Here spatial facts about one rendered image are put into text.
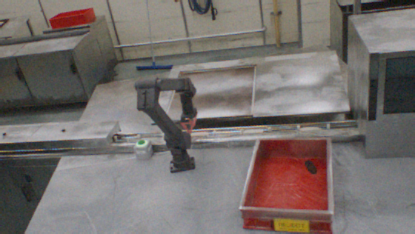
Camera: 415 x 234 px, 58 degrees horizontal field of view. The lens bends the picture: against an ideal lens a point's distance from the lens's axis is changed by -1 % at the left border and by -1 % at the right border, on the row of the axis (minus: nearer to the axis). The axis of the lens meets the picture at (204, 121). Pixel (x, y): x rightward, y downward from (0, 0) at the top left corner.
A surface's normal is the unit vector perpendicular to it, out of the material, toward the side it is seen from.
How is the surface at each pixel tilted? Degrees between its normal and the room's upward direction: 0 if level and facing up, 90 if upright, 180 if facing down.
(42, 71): 90
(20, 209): 90
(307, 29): 90
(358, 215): 0
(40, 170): 90
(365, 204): 0
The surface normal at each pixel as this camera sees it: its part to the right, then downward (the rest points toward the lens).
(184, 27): -0.17, 0.50
